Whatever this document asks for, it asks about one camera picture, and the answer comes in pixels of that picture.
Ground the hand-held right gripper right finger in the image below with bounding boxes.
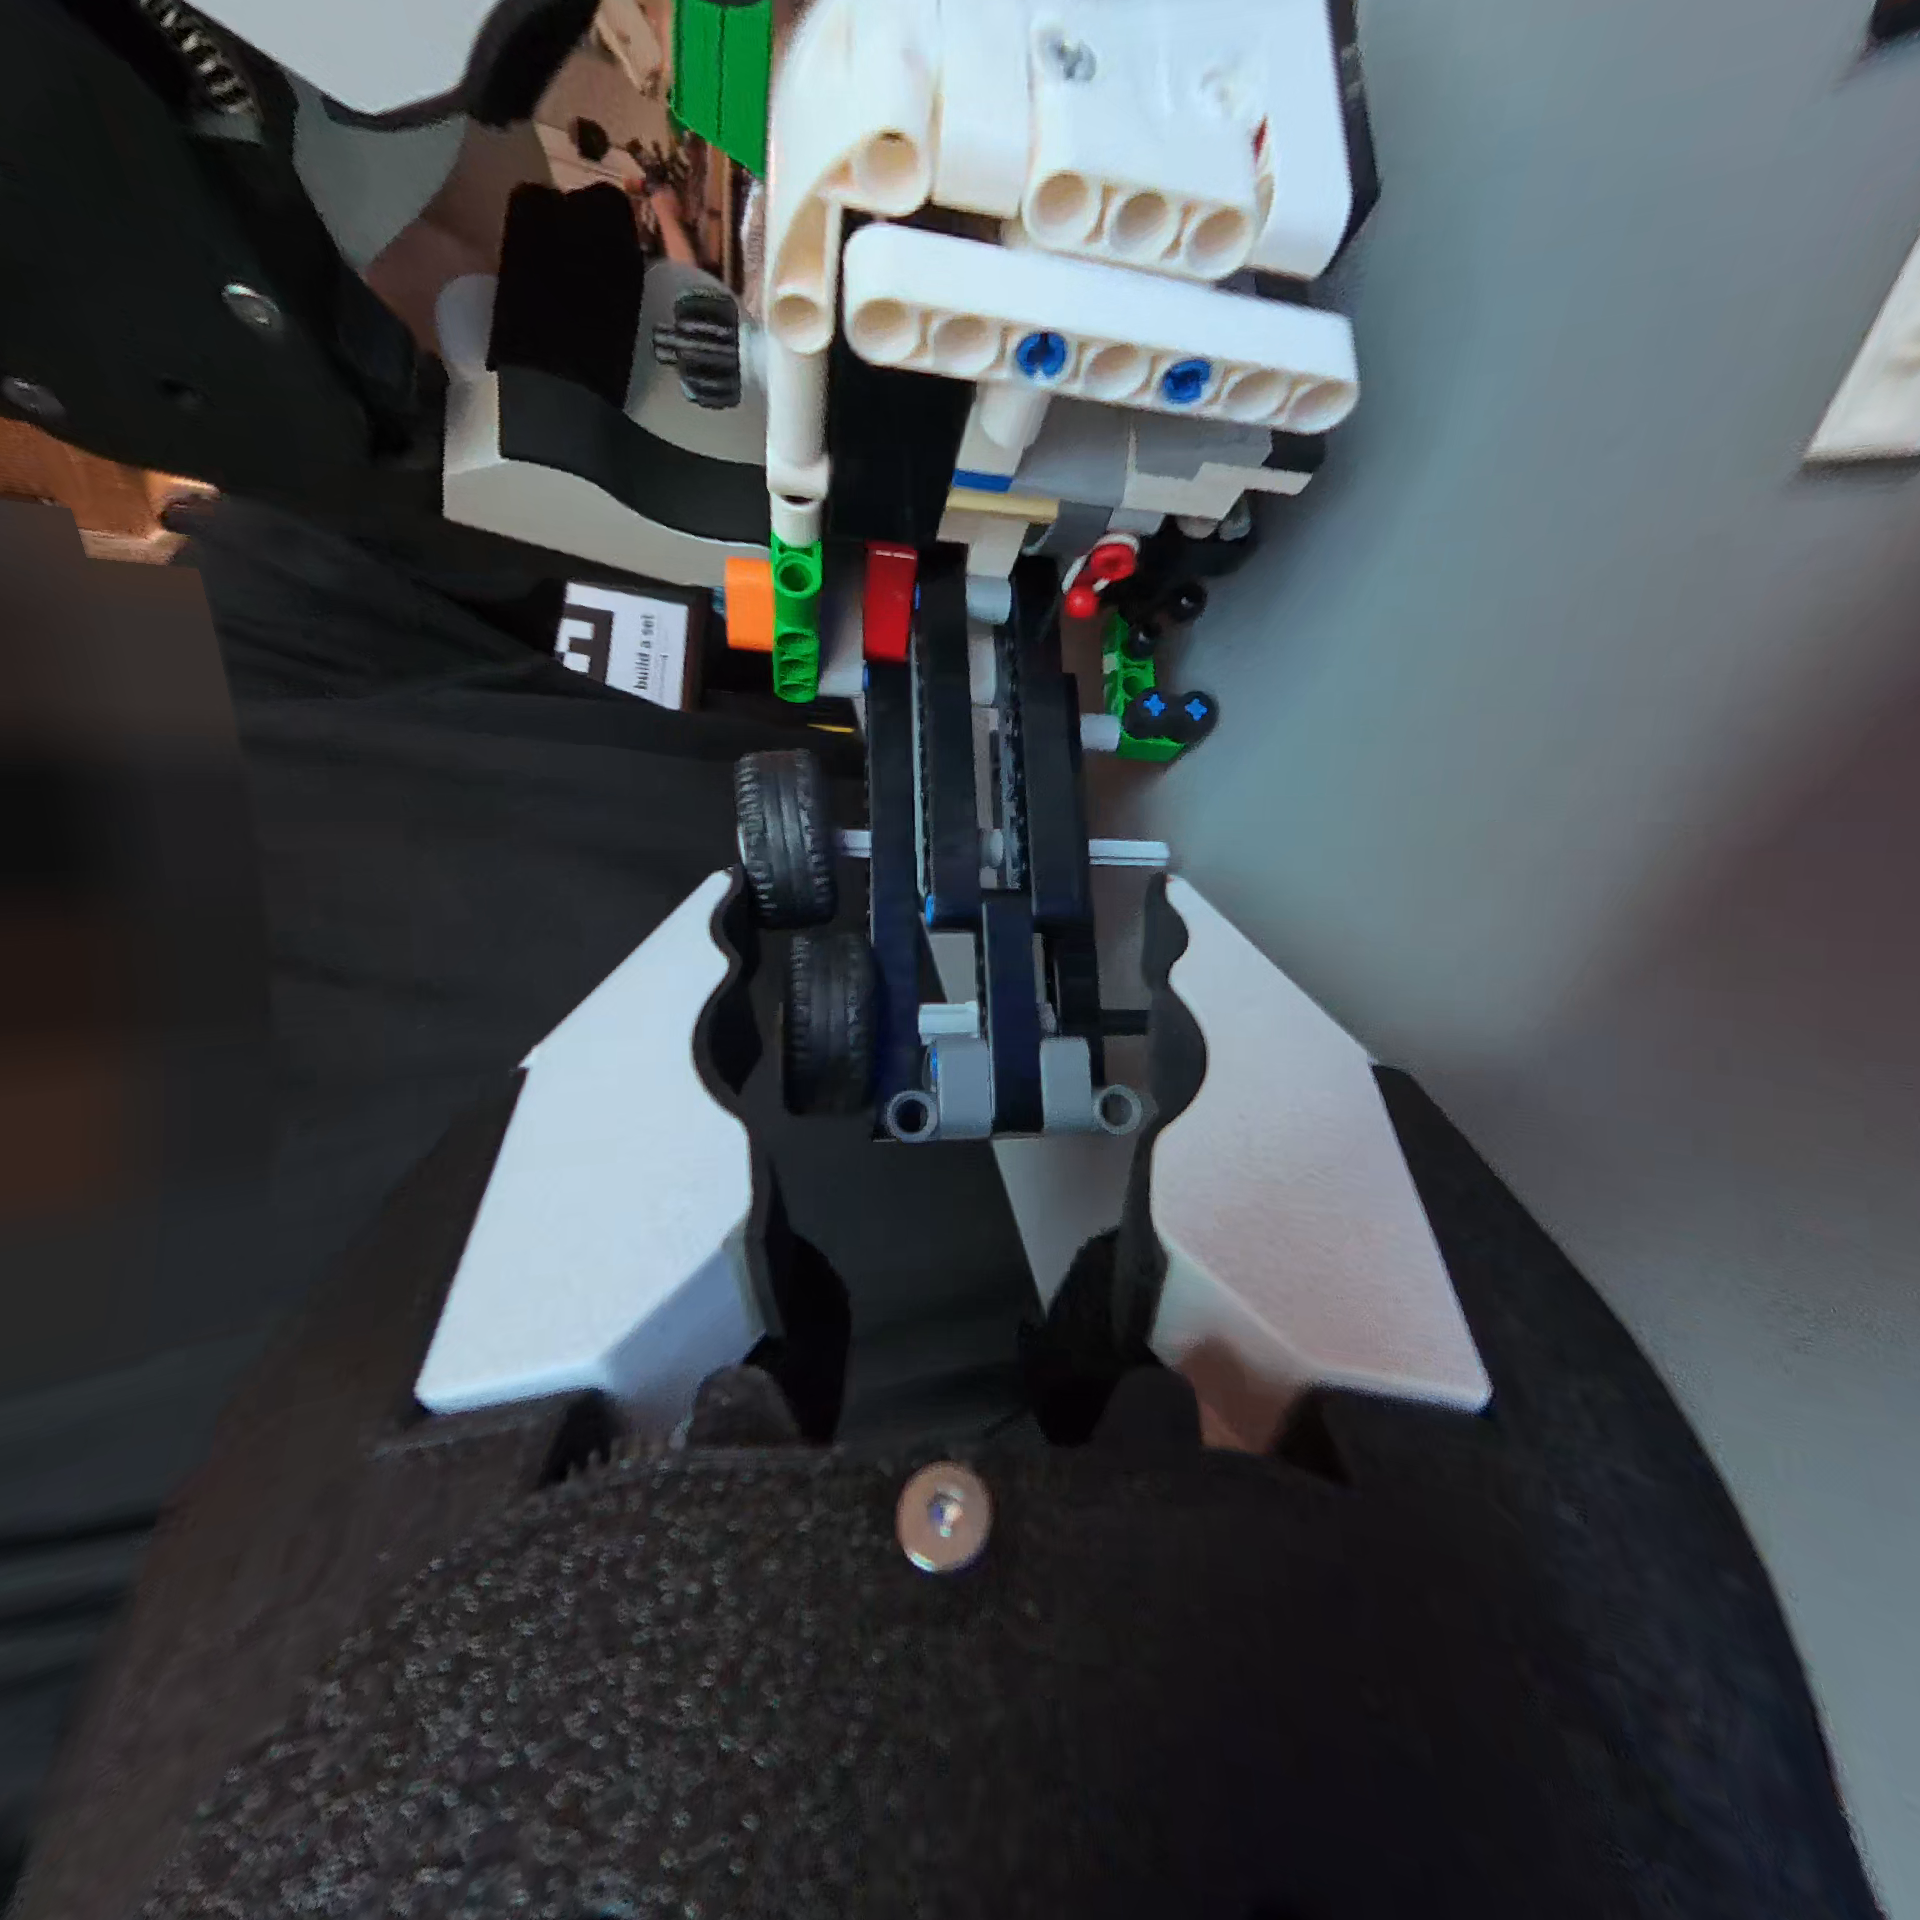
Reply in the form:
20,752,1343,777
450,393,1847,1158
1024,874,1498,1450

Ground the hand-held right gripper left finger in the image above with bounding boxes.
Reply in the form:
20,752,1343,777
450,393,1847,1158
415,866,858,1442

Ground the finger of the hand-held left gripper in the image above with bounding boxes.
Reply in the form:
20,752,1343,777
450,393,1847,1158
193,0,519,118

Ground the white lego truck model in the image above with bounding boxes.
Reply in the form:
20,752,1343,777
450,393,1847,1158
667,0,1383,1150

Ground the pale flat sheet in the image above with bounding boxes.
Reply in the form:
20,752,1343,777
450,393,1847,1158
1803,248,1920,471

